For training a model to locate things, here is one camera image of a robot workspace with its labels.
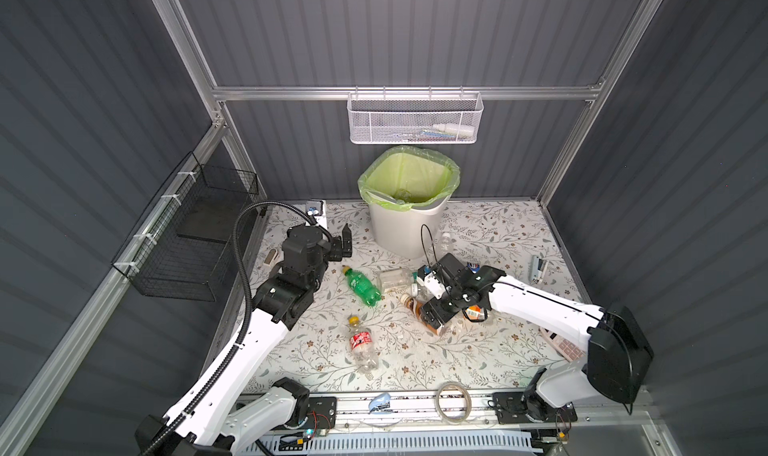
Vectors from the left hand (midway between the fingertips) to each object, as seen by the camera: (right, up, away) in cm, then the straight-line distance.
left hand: (327, 225), depth 71 cm
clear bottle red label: (+7, -31, +9) cm, 33 cm away
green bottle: (+6, -19, +20) cm, 29 cm away
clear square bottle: (+18, -17, +26) cm, 36 cm away
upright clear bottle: (+34, -7, +34) cm, 49 cm away
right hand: (+28, -24, +12) cm, 39 cm away
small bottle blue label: (+33, -9, -5) cm, 35 cm away
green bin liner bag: (+20, +17, +32) cm, 41 cm away
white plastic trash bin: (+20, -2, +18) cm, 27 cm away
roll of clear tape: (+35, -44, +4) cm, 56 cm away
